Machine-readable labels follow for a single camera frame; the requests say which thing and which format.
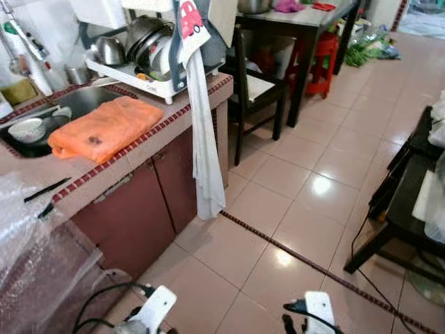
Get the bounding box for white plastic bag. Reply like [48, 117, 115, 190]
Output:
[412, 90, 445, 244]

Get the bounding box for black low table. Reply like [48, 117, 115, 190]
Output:
[343, 104, 445, 286]

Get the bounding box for green vegetables bag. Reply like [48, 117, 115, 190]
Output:
[343, 28, 401, 68]

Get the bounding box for red plastic stool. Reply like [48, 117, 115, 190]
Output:
[296, 31, 341, 98]

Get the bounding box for dark wooden chair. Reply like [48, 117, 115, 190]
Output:
[222, 26, 289, 166]

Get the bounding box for white chair cushion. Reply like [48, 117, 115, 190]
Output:
[247, 73, 277, 102]

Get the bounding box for dark wooden dining table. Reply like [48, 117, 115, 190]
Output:
[236, 0, 361, 128]

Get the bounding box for pink cloth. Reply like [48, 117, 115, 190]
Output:
[273, 0, 307, 13]

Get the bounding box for white hanging towel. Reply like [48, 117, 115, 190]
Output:
[182, 50, 227, 221]

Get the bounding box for large steel pot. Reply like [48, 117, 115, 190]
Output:
[238, 0, 273, 15]

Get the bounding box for narrow maroon cabinet door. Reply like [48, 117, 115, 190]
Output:
[153, 132, 199, 234]

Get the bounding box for red car print cloth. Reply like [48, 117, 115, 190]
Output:
[172, 0, 211, 65]

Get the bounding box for white dish rack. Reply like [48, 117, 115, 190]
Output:
[85, 14, 230, 105]

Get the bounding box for wide maroon cabinet door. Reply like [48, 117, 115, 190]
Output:
[70, 164, 178, 279]

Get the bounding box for round steel pan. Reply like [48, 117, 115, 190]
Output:
[125, 17, 175, 77]

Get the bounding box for orange plastic bag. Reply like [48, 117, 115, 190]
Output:
[47, 96, 164, 165]

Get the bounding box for shiny steel mixing bowl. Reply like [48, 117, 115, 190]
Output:
[94, 36, 126, 67]

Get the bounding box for stainless steel sink basin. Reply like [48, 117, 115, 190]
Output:
[0, 85, 140, 159]

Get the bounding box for small steel cup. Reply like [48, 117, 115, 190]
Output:
[66, 66, 91, 86]

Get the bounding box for long black knife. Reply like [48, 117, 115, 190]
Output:
[23, 177, 72, 204]

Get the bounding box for short black knife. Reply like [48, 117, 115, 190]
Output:
[38, 202, 56, 220]

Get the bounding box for white ceramic bowl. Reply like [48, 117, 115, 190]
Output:
[7, 117, 46, 143]

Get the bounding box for clear bubble wrap sheet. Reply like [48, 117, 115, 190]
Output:
[0, 170, 105, 334]

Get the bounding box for chrome faucet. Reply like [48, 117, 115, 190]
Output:
[0, 21, 53, 95]

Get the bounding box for yellow sponge tray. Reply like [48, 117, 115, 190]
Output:
[0, 78, 39, 105]

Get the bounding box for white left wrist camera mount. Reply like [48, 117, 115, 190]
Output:
[129, 284, 177, 334]

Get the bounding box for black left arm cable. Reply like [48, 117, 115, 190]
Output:
[73, 280, 154, 334]

